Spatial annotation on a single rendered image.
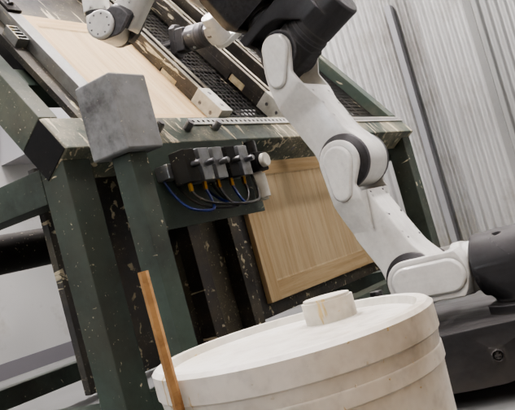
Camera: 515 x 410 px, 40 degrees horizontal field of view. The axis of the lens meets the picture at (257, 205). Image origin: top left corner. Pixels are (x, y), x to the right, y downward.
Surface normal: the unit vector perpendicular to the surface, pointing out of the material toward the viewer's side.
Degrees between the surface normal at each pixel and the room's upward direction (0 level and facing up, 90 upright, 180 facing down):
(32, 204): 90
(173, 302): 90
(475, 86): 90
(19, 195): 90
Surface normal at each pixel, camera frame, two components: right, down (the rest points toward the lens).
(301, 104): -0.24, 0.39
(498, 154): -0.59, 0.11
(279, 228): 0.79, -0.25
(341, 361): 0.18, -0.11
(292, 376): -0.07, -0.04
